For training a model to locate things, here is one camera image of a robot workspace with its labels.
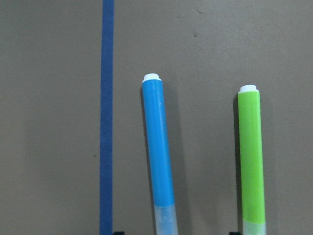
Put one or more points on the green marker pen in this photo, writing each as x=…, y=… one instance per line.
x=251, y=157

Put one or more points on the blue marker pen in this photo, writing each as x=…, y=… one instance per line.
x=159, y=155

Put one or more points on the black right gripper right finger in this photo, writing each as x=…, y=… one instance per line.
x=235, y=233

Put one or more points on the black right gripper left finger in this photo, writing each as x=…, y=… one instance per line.
x=119, y=233

